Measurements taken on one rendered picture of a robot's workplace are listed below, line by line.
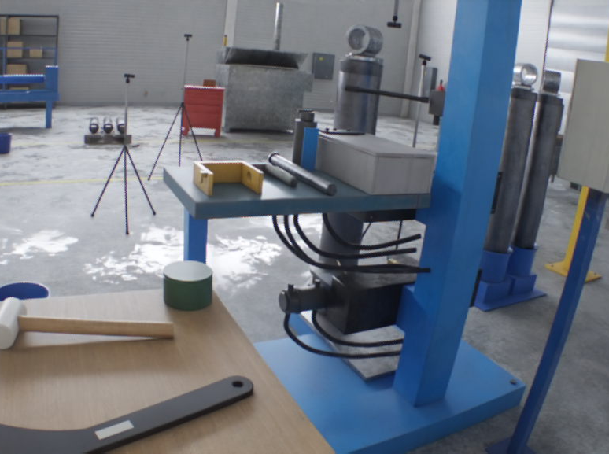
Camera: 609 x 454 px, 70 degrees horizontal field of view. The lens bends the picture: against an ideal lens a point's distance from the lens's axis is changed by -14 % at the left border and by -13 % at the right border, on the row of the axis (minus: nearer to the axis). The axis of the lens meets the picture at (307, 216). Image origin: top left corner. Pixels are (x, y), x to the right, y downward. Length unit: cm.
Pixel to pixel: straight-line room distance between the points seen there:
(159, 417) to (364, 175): 103
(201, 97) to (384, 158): 783
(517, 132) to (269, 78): 730
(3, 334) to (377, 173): 108
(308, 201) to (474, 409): 130
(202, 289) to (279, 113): 929
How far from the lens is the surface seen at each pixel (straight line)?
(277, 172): 153
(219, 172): 145
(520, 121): 333
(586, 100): 168
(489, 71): 178
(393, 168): 151
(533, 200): 365
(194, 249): 149
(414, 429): 206
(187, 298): 97
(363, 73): 238
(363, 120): 239
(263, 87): 1002
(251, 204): 130
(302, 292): 205
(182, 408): 72
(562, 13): 1477
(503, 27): 183
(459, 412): 221
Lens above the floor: 141
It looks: 17 degrees down
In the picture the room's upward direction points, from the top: 6 degrees clockwise
